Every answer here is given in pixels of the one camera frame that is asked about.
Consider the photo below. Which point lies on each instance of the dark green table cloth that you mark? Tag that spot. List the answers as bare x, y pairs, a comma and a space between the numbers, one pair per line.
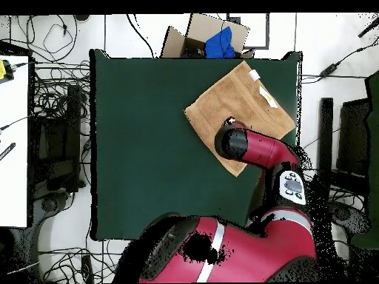
142, 118

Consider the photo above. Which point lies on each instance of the blue cloth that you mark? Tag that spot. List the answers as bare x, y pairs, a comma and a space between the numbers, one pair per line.
219, 44

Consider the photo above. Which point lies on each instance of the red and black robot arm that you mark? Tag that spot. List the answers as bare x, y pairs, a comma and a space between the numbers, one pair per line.
260, 148

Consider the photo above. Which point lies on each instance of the white desk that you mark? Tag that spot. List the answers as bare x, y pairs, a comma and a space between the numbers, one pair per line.
13, 148

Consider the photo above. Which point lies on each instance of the orange terry towel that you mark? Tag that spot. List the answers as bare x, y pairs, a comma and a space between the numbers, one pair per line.
237, 100

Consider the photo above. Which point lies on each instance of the brown cardboard box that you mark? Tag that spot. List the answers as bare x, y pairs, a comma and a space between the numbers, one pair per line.
177, 44

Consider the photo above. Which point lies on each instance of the black equipment stand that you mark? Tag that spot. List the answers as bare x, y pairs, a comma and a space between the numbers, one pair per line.
352, 139
59, 142

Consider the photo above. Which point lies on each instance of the yellow and black device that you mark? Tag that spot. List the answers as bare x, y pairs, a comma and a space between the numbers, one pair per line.
4, 71

